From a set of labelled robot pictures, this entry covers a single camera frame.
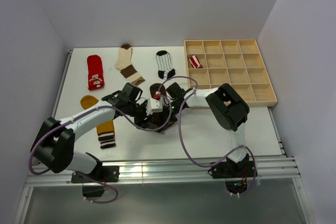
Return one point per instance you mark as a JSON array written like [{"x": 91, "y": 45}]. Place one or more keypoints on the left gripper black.
[{"x": 140, "y": 122}]

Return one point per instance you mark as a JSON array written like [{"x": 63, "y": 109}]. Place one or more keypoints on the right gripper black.
[{"x": 172, "y": 119}]

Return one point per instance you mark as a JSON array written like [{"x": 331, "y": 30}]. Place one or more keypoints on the dark brown striped sock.
[{"x": 158, "y": 118}]

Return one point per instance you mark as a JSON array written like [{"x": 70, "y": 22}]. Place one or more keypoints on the red white striped sock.
[{"x": 195, "y": 62}]

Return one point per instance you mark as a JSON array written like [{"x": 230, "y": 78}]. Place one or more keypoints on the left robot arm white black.
[{"x": 55, "y": 142}]

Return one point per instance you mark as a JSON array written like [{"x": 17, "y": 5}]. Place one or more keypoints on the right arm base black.
[{"x": 238, "y": 176}]

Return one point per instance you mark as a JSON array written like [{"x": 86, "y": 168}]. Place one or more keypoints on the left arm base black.
[{"x": 95, "y": 184}]

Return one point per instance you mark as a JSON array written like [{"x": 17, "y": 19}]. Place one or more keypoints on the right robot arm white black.
[{"x": 230, "y": 111}]

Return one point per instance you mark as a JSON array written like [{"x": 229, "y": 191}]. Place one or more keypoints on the mustard yellow striped sock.
[{"x": 105, "y": 131}]

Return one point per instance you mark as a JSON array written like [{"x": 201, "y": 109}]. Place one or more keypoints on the red sock with face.
[{"x": 95, "y": 73}]

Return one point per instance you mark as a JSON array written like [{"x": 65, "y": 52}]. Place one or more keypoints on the white black pinstripe sock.
[{"x": 165, "y": 65}]

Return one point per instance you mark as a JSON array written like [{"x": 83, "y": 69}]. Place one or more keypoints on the cream brown striped sock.
[{"x": 125, "y": 66}]

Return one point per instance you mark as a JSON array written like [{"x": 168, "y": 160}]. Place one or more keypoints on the wooden compartment tray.
[{"x": 235, "y": 61}]

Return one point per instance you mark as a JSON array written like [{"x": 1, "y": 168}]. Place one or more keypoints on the aluminium rail frame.
[{"x": 278, "y": 195}]

